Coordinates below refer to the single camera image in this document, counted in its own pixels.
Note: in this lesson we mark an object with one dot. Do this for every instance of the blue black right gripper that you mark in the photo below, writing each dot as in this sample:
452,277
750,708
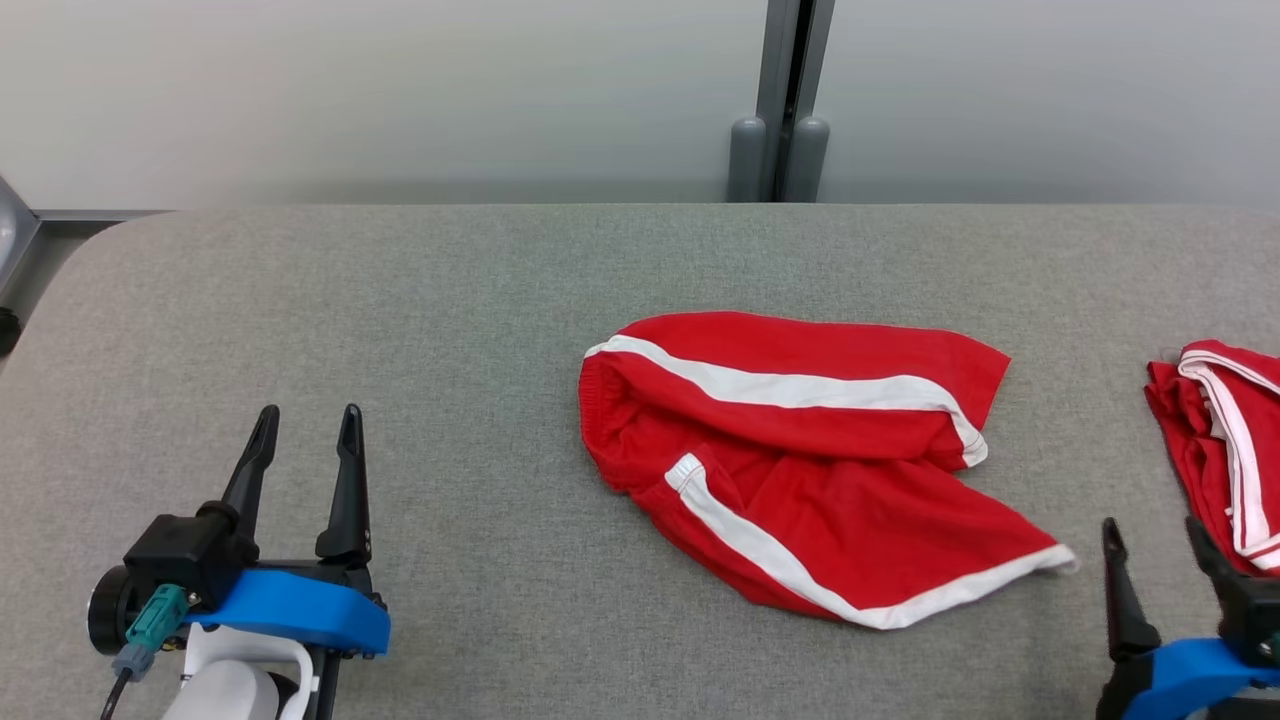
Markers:
1190,680

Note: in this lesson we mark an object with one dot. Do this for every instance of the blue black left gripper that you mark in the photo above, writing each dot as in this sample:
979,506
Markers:
300,610

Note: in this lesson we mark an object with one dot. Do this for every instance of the red jersey with white sleeves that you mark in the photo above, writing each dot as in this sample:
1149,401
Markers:
1190,440

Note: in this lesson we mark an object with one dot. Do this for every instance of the red shorts with white stripes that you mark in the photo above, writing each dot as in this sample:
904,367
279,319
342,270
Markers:
830,500

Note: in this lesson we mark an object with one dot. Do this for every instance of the black caster wheel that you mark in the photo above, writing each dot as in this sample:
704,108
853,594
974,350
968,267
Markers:
8,332

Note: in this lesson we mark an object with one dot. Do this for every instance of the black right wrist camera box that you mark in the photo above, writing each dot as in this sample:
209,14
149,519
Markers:
1255,615

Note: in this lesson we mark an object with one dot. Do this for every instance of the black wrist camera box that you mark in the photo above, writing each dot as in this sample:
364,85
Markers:
1255,615
185,555

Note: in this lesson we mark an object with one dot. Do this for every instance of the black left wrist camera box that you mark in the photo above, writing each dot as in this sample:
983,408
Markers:
185,555

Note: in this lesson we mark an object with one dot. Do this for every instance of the grey metal frame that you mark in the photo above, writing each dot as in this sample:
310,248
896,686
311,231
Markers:
12,240

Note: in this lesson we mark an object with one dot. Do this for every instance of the grey cylindrical post foot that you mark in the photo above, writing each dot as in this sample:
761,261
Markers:
747,165
807,165

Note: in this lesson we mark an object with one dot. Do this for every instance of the grey metal partition post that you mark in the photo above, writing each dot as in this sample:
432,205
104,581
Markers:
795,60

